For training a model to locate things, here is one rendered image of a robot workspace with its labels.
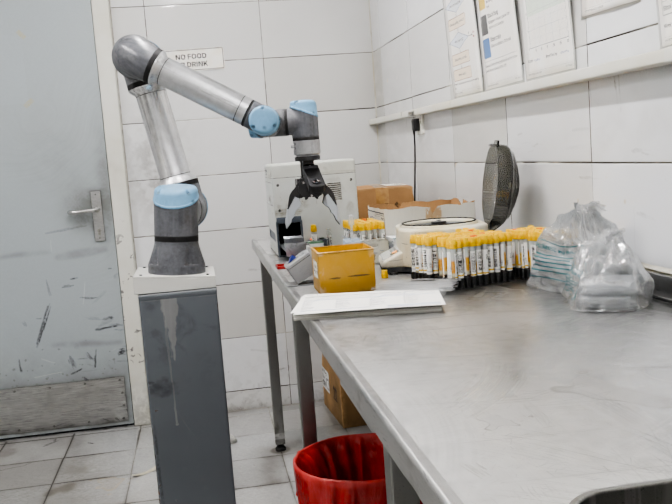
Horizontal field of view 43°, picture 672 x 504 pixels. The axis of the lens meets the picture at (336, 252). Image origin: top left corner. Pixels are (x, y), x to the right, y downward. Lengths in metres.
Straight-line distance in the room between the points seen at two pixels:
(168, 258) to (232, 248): 1.84
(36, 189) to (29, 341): 0.69
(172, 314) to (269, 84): 2.04
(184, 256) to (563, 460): 1.52
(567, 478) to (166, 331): 1.54
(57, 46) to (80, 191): 0.64
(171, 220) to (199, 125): 1.84
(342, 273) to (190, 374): 0.54
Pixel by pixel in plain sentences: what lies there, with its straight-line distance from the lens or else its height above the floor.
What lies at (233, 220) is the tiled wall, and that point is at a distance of 4.08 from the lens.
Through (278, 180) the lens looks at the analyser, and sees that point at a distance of 2.77.
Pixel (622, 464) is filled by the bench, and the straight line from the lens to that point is 0.92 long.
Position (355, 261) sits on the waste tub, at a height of 0.95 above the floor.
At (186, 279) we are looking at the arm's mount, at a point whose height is 0.90.
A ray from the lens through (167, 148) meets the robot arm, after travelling 2.42.
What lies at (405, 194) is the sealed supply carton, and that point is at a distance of 3.21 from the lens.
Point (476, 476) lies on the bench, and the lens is 0.88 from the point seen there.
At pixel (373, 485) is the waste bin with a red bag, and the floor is 0.43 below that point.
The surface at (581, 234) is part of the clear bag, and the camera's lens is 1.83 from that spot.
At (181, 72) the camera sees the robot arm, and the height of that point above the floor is 1.43.
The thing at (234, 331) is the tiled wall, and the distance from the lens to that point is 4.15.
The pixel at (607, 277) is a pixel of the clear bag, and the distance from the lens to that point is 1.65.
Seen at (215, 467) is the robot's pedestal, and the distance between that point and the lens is 2.36.
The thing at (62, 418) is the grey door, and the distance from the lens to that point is 4.22.
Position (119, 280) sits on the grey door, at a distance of 4.08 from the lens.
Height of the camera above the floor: 1.20
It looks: 7 degrees down
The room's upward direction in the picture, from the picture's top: 4 degrees counter-clockwise
